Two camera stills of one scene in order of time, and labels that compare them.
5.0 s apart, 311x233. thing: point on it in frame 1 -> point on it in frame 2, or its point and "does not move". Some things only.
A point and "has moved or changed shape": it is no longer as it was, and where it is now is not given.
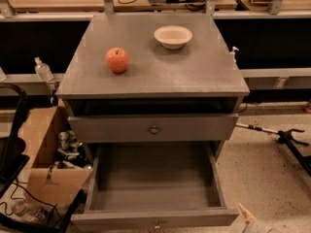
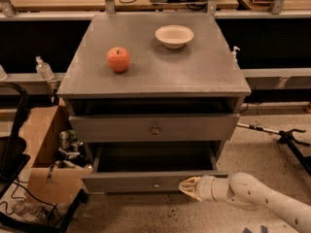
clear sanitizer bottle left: [43, 70] does not move
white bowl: [173, 37] does not move
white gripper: [260, 227] -> [207, 188]
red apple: [118, 59] does not move
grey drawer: [155, 185] has moved or changed shape
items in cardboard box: [71, 152] does not move
